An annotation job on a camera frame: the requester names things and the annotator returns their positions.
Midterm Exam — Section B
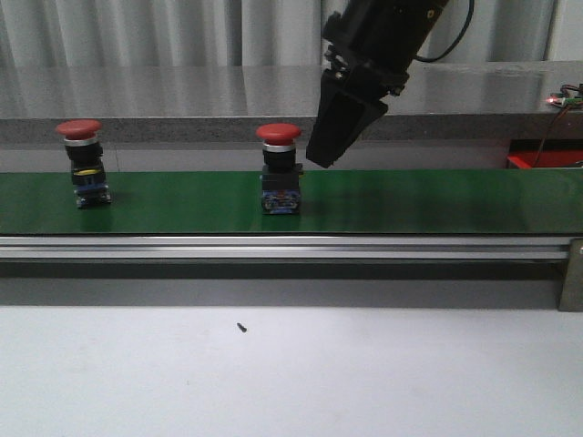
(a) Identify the green conveyor belt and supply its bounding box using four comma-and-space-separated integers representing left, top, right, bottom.
1, 169, 582, 236

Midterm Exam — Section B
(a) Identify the steel conveyor support bracket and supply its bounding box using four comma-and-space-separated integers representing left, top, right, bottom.
558, 239, 583, 312

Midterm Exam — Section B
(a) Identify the red bin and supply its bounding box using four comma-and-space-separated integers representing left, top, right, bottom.
506, 139, 582, 169

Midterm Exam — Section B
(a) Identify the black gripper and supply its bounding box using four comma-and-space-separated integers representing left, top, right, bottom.
306, 0, 447, 168

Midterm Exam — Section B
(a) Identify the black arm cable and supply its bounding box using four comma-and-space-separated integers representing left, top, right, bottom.
414, 0, 476, 64

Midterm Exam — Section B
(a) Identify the red mushroom push button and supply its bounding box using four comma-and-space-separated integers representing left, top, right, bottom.
256, 123, 303, 215
56, 118, 112, 208

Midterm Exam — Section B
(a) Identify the grey pleated curtain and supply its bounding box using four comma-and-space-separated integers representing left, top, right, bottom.
1, 0, 556, 67

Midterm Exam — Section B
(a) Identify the green circuit board red LED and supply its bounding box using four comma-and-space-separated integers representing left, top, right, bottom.
546, 84, 582, 109

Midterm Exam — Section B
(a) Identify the aluminium conveyor side rail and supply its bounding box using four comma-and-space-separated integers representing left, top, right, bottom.
1, 236, 573, 262

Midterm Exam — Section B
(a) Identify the grey stone counter slab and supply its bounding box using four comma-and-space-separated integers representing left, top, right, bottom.
1, 61, 582, 145

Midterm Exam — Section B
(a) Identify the thin brown wire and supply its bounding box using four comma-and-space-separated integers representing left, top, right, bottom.
530, 105, 568, 168

